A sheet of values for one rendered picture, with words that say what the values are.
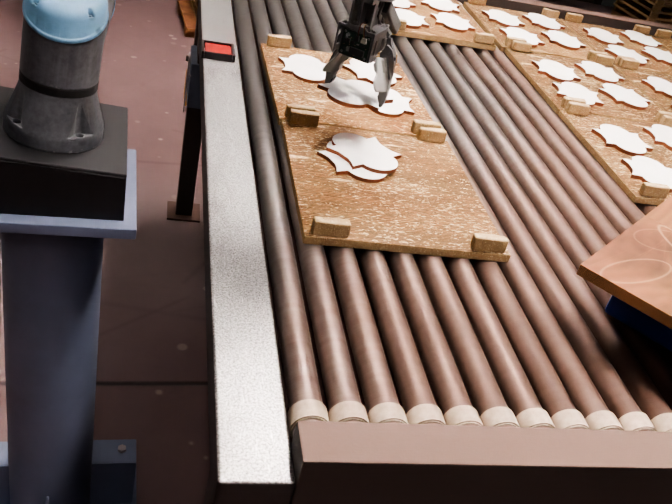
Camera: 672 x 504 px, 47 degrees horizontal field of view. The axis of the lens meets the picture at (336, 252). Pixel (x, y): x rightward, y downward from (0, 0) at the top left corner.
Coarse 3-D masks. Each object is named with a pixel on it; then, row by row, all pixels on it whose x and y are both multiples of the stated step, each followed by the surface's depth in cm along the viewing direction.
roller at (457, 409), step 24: (312, 24) 211; (408, 264) 122; (408, 288) 118; (408, 312) 115; (432, 312) 113; (432, 336) 109; (432, 360) 105; (432, 384) 103; (456, 384) 101; (456, 408) 97
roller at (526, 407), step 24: (336, 0) 234; (456, 264) 126; (456, 288) 124; (480, 288) 121; (480, 312) 116; (480, 336) 114; (504, 336) 112; (504, 360) 108; (504, 384) 105; (528, 384) 105; (528, 408) 101
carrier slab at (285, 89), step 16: (272, 48) 184; (272, 64) 176; (272, 80) 168; (288, 80) 170; (400, 80) 184; (272, 96) 163; (288, 96) 163; (304, 96) 165; (320, 96) 166; (416, 96) 178; (320, 112) 159; (336, 112) 161; (352, 112) 163; (368, 112) 165; (416, 112) 170; (352, 128) 157; (368, 128) 158; (384, 128) 160; (400, 128) 161
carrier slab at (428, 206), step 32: (288, 128) 150; (320, 128) 153; (288, 160) 141; (320, 160) 142; (416, 160) 150; (448, 160) 153; (320, 192) 132; (352, 192) 134; (384, 192) 137; (416, 192) 139; (448, 192) 142; (352, 224) 126; (384, 224) 128; (416, 224) 130; (448, 224) 132; (480, 224) 135; (448, 256) 126; (480, 256) 127
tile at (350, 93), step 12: (324, 84) 144; (336, 84) 146; (348, 84) 148; (360, 84) 149; (372, 84) 151; (336, 96) 140; (348, 96) 142; (360, 96) 143; (372, 96) 145; (372, 108) 141
